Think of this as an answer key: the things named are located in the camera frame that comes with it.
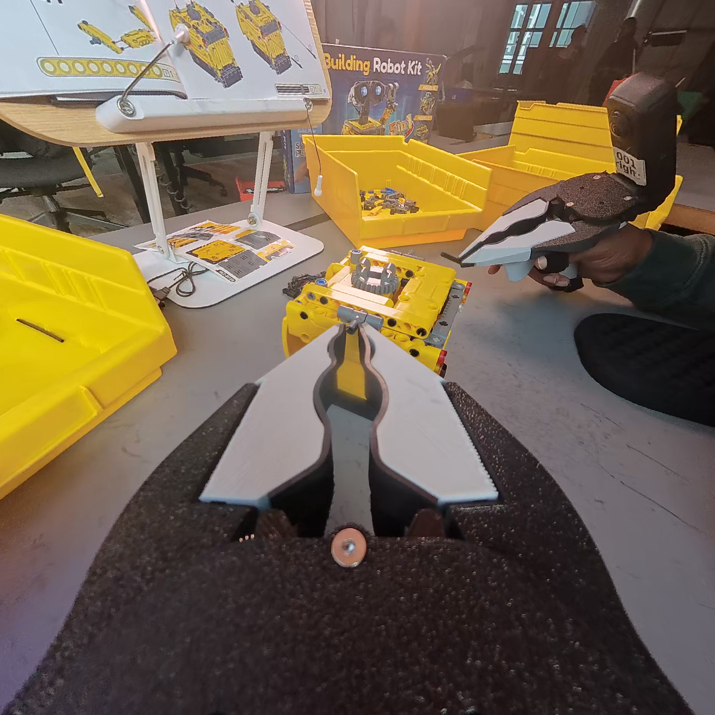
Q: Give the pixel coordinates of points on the nested yellow bins stack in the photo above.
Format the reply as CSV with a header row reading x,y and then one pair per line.
x,y
558,145

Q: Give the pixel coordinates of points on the yellow lego beam assembly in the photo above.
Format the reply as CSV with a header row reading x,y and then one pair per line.
x,y
402,321

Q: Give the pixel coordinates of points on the dark lego pieces heap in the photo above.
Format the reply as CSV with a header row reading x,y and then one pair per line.
x,y
391,204

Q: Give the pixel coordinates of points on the printed lego leaflet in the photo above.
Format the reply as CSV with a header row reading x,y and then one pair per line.
x,y
223,251

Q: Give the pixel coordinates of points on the black padded wrist rest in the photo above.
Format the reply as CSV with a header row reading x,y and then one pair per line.
x,y
653,363

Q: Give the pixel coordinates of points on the pile of small lego parts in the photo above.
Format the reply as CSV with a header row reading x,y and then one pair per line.
x,y
301,285

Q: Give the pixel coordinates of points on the person's right hand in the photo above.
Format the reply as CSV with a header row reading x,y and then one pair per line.
x,y
614,257

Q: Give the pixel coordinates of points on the blue toy kit box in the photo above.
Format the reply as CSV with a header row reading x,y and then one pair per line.
x,y
385,95

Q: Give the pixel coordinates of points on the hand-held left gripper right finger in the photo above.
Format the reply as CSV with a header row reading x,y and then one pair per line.
x,y
430,441

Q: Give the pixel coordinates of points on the person's right forearm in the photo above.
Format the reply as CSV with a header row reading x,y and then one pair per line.
x,y
670,273

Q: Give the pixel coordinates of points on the yellow plastic bin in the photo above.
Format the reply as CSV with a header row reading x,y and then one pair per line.
x,y
84,363
335,184

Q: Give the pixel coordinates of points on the black office chair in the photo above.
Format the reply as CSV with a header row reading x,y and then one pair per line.
x,y
39,167

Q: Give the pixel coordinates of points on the lego instruction booklet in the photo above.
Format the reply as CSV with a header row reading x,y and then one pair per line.
x,y
56,44

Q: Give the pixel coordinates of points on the white board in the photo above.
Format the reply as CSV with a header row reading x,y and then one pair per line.
x,y
296,246

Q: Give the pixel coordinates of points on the yellow black lego truck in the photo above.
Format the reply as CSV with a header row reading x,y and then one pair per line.
x,y
413,301

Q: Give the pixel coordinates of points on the orange plastic crate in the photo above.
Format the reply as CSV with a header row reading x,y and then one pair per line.
x,y
260,190

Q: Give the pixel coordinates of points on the white stand leg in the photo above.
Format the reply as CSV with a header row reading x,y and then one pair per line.
x,y
261,179

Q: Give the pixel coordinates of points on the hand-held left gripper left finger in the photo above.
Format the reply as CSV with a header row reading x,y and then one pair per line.
x,y
262,441

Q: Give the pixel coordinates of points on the metal page holder clip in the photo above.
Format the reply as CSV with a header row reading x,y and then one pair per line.
x,y
145,72

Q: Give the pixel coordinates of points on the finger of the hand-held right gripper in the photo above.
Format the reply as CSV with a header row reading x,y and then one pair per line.
x,y
519,215
525,246

